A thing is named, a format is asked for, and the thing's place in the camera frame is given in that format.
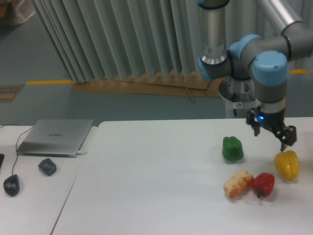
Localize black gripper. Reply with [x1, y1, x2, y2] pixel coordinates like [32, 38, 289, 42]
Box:
[246, 102, 297, 151]

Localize yellow bell pepper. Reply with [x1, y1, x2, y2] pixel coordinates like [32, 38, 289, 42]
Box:
[273, 150, 299, 181]

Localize red bell pepper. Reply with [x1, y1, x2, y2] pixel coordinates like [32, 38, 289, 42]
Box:
[252, 172, 275, 198]

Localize black computer mouse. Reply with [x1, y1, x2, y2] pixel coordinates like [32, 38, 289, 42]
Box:
[3, 174, 20, 197]

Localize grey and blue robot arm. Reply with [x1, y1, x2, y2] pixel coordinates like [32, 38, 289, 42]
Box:
[197, 0, 313, 150]

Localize green bell pepper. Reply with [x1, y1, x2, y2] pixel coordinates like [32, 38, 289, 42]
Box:
[222, 136, 244, 162]

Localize yellow bread piece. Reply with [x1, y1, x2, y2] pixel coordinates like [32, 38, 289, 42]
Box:
[223, 170, 254, 199]

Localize brown cardboard sheet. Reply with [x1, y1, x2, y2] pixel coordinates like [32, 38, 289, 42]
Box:
[71, 72, 225, 101]

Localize white laptop plug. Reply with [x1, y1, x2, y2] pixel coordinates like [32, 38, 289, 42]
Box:
[77, 151, 87, 155]

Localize grey pleated curtain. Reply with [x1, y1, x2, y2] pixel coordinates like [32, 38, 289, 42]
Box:
[31, 0, 277, 83]

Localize silver laptop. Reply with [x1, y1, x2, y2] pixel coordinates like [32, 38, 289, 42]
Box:
[17, 119, 93, 157]

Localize dark grey round gadget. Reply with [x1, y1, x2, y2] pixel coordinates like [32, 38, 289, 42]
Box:
[38, 158, 57, 176]

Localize black keyboard edge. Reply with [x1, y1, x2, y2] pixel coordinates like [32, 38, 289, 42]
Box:
[0, 154, 5, 169]

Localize black mouse cable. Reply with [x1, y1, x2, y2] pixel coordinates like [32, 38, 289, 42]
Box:
[0, 124, 35, 176]

